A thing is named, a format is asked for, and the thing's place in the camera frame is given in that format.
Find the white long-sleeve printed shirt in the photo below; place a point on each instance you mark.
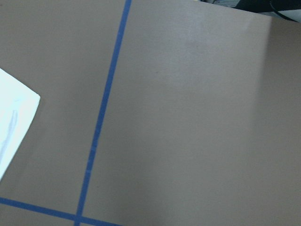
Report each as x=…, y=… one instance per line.
x=18, y=106

